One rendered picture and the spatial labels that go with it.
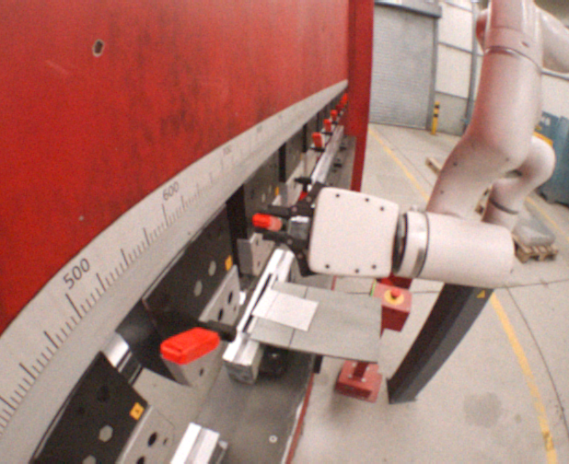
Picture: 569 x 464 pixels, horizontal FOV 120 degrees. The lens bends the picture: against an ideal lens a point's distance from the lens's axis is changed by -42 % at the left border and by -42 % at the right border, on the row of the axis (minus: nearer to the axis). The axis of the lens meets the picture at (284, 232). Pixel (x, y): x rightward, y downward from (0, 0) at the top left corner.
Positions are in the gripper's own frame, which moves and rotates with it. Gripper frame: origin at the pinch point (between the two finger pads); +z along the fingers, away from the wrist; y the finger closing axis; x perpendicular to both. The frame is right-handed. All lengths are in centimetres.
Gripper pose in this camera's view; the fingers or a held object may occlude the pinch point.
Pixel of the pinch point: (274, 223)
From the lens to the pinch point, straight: 36.1
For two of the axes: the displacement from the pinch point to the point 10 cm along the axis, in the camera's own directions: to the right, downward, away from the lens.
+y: -1.5, 9.9, -0.3
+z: -9.7, -1.4, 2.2
